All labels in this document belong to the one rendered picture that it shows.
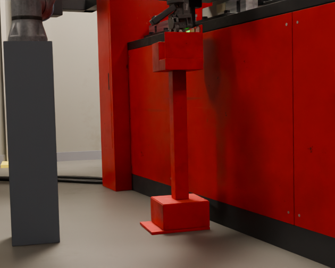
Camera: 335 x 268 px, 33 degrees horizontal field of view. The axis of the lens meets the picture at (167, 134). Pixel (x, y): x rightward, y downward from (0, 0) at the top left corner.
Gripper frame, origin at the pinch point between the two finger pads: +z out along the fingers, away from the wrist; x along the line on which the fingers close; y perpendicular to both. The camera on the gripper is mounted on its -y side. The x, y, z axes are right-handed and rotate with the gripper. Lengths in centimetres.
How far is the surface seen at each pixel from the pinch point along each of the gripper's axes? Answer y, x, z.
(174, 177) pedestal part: -5, 3, 52
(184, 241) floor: -11, -19, 74
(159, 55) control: -5.8, 4.5, 1.1
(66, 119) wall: -16, 286, 36
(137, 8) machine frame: 14, 107, -33
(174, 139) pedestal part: -4.0, 2.3, 36.3
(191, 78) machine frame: 14.2, 24.9, 12.0
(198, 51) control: 8.1, -4.9, 1.6
